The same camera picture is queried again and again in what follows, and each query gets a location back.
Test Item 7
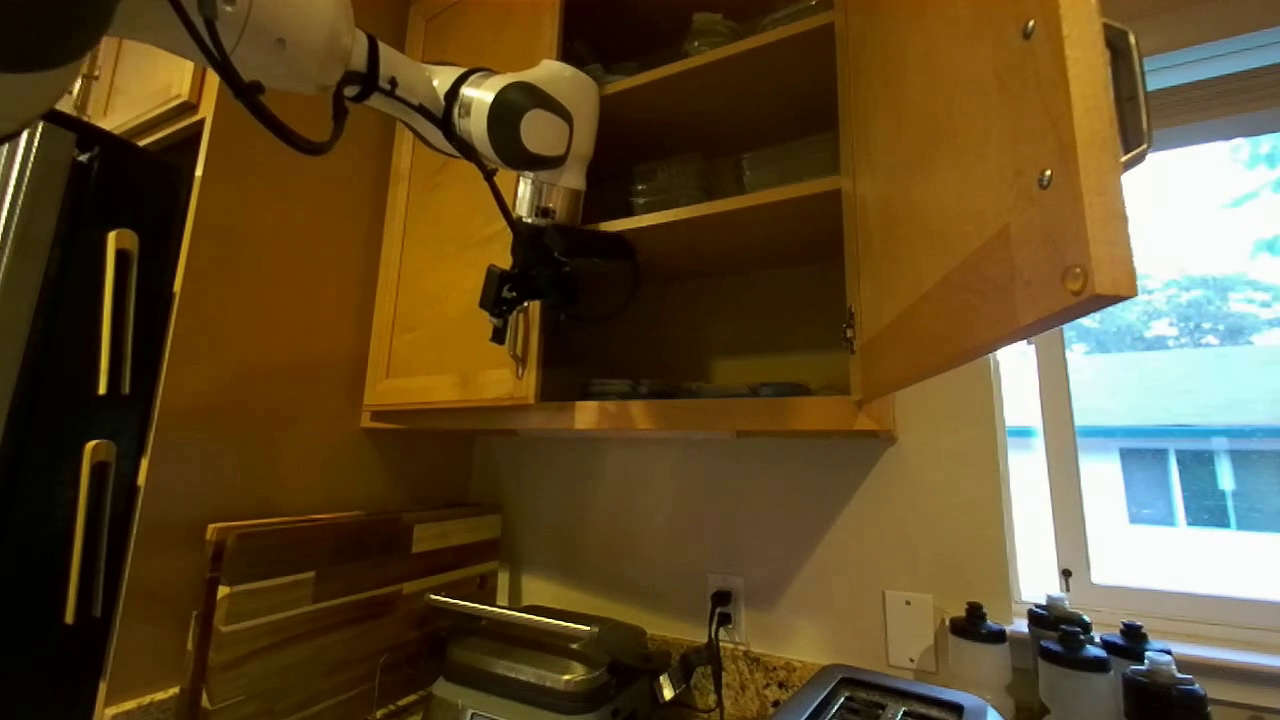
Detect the white wall outlet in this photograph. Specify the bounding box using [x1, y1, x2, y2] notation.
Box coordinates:
[701, 571, 751, 652]

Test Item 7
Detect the small wooden wall cabinet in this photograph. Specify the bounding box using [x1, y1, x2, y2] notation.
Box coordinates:
[55, 37, 216, 146]

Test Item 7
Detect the striped wooden cutting board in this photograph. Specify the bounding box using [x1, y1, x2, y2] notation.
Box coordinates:
[210, 563, 504, 720]

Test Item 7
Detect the stainless steel refrigerator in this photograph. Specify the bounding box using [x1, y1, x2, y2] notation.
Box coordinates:
[0, 117, 75, 404]

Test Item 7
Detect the black power plug cord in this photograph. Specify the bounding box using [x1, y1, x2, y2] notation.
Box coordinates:
[692, 591, 746, 720]

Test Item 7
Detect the metal toaster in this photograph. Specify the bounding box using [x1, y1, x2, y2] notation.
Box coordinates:
[422, 591, 656, 720]

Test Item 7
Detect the clear glass dish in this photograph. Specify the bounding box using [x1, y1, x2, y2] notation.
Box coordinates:
[628, 153, 714, 221]
[737, 131, 846, 198]

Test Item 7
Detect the tall dark wooden cutting board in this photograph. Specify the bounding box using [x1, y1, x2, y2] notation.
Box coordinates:
[183, 502, 510, 720]

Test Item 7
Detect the silver cabinet door handle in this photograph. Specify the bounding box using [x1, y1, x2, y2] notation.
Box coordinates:
[1099, 16, 1155, 175]

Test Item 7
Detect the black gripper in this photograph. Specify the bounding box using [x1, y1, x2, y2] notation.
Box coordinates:
[475, 221, 586, 347]

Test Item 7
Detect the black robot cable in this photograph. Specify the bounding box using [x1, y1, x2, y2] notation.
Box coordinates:
[164, 0, 528, 231]

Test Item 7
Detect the wooden wall cabinet carcass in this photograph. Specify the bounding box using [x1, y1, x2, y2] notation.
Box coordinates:
[356, 0, 901, 439]

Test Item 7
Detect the stainless steel toaster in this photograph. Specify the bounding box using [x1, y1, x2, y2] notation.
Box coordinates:
[773, 658, 1004, 720]

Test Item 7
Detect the white wall switch plate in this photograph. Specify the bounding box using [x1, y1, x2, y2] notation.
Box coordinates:
[886, 589, 942, 677]

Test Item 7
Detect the wide wooden cabinet door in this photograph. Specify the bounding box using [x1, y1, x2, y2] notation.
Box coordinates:
[833, 0, 1139, 404]

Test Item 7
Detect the window roller blind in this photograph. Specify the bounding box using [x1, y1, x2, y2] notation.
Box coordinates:
[1139, 24, 1280, 153]

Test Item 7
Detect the white window frame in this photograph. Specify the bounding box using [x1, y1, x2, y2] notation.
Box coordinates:
[990, 131, 1280, 655]

